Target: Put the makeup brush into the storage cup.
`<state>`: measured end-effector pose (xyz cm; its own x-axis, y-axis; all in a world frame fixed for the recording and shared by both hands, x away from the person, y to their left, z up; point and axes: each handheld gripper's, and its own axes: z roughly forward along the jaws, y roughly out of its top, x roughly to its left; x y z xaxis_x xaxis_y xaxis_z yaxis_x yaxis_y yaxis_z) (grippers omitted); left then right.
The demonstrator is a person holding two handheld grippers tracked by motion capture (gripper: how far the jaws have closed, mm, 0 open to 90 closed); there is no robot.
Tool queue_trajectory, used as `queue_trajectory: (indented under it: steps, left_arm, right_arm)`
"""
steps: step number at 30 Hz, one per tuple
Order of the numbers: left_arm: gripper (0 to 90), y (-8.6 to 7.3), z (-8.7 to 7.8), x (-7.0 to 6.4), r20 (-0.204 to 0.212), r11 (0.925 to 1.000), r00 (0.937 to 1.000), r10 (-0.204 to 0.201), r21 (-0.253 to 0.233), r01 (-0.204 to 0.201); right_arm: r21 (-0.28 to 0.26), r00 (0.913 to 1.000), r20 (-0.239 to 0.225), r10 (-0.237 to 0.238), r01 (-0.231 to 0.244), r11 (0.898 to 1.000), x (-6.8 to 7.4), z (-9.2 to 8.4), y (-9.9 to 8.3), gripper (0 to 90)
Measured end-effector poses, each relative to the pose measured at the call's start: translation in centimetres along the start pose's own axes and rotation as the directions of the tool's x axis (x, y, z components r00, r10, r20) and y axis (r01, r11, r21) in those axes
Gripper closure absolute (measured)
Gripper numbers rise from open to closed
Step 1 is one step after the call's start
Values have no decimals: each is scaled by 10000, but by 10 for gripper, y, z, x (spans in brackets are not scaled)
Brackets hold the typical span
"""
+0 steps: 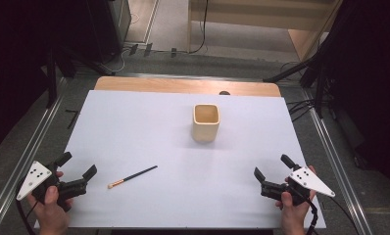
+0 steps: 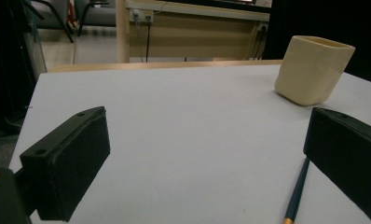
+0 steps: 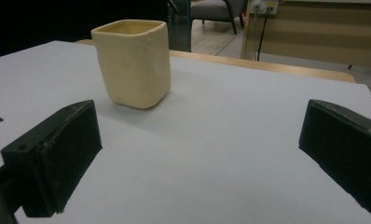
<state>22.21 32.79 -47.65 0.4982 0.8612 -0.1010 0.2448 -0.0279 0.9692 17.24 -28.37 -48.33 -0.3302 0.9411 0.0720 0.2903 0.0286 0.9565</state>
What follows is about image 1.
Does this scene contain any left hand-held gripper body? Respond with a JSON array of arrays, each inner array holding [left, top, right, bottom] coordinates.
[[16, 160, 88, 212]]

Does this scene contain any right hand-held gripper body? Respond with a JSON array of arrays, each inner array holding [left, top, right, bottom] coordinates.
[[260, 165, 336, 208]]

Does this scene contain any black pencil with orange end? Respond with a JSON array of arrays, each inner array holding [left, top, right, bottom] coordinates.
[[107, 164, 159, 190]]

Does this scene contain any square wooden cup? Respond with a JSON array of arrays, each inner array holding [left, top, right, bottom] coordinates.
[[191, 103, 221, 143]]

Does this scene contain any person's right hand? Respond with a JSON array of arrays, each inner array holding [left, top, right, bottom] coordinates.
[[274, 191, 317, 235]]

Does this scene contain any person's left hand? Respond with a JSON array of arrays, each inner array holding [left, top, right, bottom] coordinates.
[[26, 185, 74, 235]]

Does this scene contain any white table board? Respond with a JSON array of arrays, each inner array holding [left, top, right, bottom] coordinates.
[[33, 89, 327, 229]]

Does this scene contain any black slanted tripod leg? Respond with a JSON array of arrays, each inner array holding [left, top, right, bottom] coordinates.
[[262, 54, 325, 84]]

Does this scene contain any wooden table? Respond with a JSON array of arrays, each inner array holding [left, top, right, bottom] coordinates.
[[94, 75, 282, 98]]

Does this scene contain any dark cabinet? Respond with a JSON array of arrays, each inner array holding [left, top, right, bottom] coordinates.
[[84, 0, 132, 65]]

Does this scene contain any light wooden shelf unit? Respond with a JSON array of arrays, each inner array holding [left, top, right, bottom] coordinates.
[[186, 0, 345, 62]]

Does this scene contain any metal floor rail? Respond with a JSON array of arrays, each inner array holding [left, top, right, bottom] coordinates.
[[0, 77, 69, 235], [301, 89, 374, 235]]

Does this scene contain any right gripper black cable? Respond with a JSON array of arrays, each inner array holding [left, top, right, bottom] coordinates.
[[305, 197, 319, 235]]

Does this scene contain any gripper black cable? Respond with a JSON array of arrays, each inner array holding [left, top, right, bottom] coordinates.
[[305, 197, 319, 235], [15, 182, 38, 235]]

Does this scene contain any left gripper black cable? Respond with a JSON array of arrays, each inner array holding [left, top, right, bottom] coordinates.
[[15, 182, 38, 235]]

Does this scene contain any thin black floor cable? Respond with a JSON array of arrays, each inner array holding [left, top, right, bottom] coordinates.
[[329, 196, 362, 235]]

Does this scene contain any bundle of black floor cables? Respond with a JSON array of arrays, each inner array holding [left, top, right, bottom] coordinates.
[[285, 98, 317, 123]]

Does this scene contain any black stand post with cables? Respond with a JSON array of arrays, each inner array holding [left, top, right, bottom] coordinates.
[[315, 62, 325, 119]]

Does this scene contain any white floor cable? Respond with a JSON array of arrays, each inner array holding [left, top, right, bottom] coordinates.
[[102, 46, 132, 73]]

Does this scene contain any hanging black cable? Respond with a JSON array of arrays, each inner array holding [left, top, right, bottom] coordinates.
[[188, 0, 210, 55]]

